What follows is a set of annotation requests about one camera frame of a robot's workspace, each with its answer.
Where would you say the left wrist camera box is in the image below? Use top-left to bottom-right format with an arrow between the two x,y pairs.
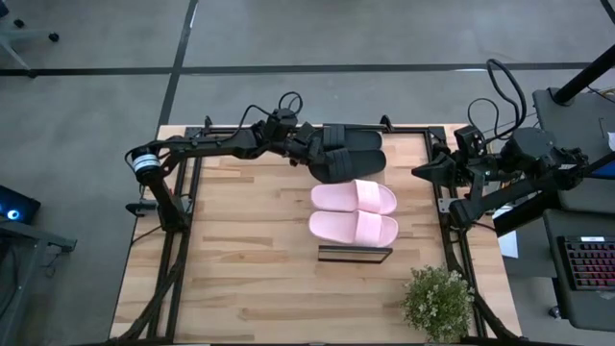
263,108 -> 300,141

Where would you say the computer case with blue light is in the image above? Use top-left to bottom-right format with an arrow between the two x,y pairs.
0,185 -> 42,226

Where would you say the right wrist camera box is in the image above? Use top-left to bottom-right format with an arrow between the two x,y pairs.
453,124 -> 487,158

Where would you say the pink slide sandal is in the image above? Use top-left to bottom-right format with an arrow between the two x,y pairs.
309,178 -> 399,216
307,209 -> 401,249

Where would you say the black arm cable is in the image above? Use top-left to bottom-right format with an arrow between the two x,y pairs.
466,57 -> 529,145
229,89 -> 305,143

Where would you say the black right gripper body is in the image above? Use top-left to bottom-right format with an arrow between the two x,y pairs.
453,153 -> 487,205

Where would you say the blue screen device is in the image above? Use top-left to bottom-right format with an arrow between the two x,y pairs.
589,160 -> 615,181

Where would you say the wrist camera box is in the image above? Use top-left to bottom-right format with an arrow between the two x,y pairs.
453,124 -> 487,158
263,108 -> 300,141

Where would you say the grey office chair base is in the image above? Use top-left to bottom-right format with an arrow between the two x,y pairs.
0,0 -> 62,79

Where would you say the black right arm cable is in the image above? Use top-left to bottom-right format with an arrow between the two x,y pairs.
466,57 -> 529,145

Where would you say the black pole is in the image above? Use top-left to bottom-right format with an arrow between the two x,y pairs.
551,45 -> 615,106

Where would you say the wooden shelf with black frame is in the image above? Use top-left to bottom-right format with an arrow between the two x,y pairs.
316,120 -> 395,265

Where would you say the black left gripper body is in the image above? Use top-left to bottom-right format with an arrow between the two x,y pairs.
287,123 -> 319,170

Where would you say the white paper sheet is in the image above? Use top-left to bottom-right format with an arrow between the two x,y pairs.
496,205 -> 521,260

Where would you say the small green potted plant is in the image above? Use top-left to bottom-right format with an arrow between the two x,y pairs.
400,264 -> 477,344

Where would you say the grey desk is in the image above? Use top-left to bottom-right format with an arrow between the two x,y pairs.
531,86 -> 615,213
542,209 -> 615,334

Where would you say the black aluminium table frame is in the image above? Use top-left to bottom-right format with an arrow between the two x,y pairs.
111,113 -> 526,345

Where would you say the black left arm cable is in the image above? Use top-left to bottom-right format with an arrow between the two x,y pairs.
229,89 -> 305,143

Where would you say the backlit black keyboard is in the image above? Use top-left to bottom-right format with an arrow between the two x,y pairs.
562,235 -> 615,292

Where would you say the black slide sandal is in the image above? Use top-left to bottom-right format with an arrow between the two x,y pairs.
320,123 -> 384,152
307,147 -> 388,185

